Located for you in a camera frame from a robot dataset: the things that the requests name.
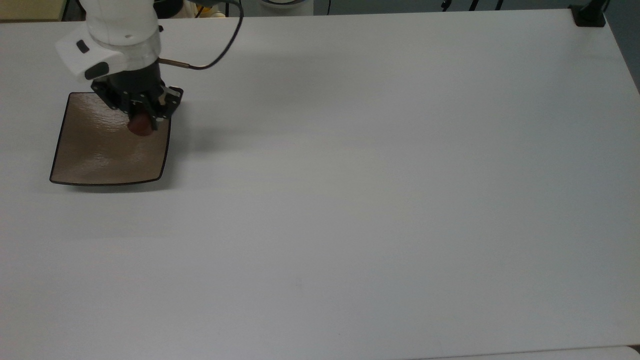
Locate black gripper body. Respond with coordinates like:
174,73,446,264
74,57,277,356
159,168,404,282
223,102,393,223
99,61,167,114

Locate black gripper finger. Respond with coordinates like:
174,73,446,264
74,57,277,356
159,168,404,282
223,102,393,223
149,87,184,132
91,80,132,119

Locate small round brown food item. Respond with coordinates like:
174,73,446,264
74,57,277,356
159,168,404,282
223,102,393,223
127,111,154,137

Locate square brown ceramic plate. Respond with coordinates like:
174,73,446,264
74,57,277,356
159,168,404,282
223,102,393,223
49,91,172,187

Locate white round base object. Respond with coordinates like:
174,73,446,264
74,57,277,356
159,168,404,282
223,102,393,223
257,0,315,17

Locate wooden board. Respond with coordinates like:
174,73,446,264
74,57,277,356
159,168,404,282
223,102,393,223
0,0,69,22

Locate black tripod legs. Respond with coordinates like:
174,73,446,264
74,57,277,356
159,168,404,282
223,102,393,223
440,0,506,12

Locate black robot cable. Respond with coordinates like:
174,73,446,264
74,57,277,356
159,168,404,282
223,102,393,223
159,0,245,71

